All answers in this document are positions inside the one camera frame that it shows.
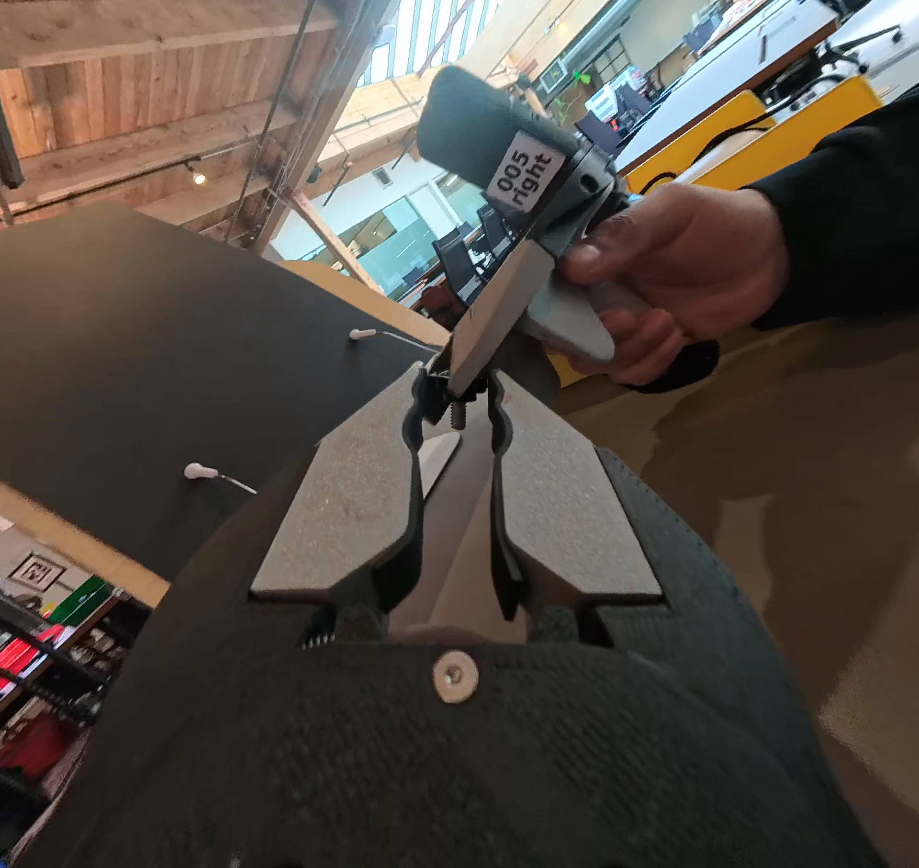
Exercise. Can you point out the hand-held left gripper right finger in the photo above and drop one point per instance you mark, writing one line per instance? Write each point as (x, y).
(574, 516)

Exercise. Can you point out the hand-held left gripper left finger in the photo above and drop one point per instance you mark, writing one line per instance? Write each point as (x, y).
(337, 516)

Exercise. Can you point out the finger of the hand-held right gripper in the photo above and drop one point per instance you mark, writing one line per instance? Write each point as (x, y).
(502, 308)

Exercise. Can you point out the black knob screw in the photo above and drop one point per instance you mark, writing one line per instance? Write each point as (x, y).
(434, 397)

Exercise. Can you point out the yellow plastic bin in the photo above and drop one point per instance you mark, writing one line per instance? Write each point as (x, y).
(825, 114)

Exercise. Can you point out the person's right hand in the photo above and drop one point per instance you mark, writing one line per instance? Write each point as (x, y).
(703, 257)

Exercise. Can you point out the black board white stand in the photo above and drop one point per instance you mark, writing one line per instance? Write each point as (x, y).
(179, 344)

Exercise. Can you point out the long office table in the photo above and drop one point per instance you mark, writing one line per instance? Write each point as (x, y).
(732, 56)

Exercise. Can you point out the black storage rack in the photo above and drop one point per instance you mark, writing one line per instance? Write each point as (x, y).
(79, 656)

